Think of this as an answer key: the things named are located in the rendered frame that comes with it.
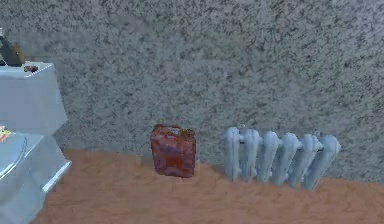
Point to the red fuel canister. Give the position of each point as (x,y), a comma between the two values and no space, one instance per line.
(173,151)

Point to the dark olive object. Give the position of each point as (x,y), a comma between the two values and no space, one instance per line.
(11,51)

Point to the colourful flat object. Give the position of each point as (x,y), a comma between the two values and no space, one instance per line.
(4,133)

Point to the pale blue radiator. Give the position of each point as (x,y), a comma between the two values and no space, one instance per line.
(280,158)

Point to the small dark red object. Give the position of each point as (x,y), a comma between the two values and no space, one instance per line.
(30,68)

